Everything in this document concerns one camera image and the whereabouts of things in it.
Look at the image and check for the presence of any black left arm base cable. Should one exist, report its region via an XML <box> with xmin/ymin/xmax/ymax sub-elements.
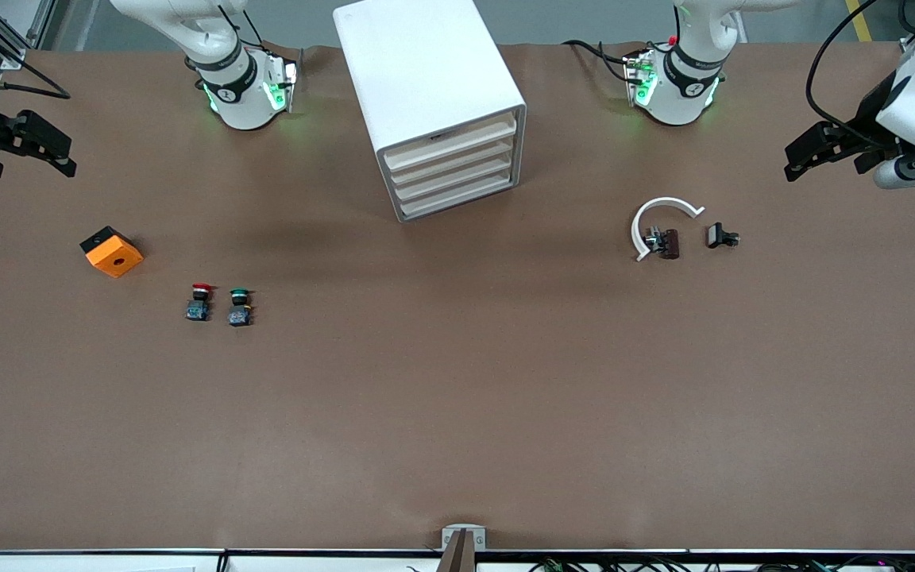
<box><xmin>562</xmin><ymin>38</ymin><xmax>649</xmax><ymax>84</ymax></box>

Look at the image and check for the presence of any black arm base cable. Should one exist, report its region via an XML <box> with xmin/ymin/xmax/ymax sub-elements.
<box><xmin>215</xmin><ymin>0</ymin><xmax>274</xmax><ymax>53</ymax></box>
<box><xmin>562</xmin><ymin>38</ymin><xmax>649</xmax><ymax>84</ymax></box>

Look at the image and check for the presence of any white semicircular pipe clamp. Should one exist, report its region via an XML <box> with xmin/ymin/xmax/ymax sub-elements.
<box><xmin>631</xmin><ymin>197</ymin><xmax>705</xmax><ymax>262</ymax></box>

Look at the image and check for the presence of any grey metal bracket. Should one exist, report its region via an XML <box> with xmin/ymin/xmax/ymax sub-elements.
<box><xmin>442</xmin><ymin>524</ymin><xmax>487</xmax><ymax>551</ymax></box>

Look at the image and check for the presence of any green push button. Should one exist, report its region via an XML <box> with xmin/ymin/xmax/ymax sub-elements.
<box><xmin>227</xmin><ymin>288</ymin><xmax>255</xmax><ymax>328</ymax></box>

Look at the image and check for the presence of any orange and black box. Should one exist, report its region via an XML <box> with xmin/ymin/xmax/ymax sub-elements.
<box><xmin>80</xmin><ymin>226</ymin><xmax>145</xmax><ymax>279</ymax></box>

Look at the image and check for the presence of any black right arm base cable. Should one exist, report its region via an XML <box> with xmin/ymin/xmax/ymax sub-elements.
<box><xmin>215</xmin><ymin>0</ymin><xmax>274</xmax><ymax>53</ymax></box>

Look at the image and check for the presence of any red push button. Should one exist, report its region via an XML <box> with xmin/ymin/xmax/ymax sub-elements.
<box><xmin>185</xmin><ymin>282</ymin><xmax>214</xmax><ymax>323</ymax></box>

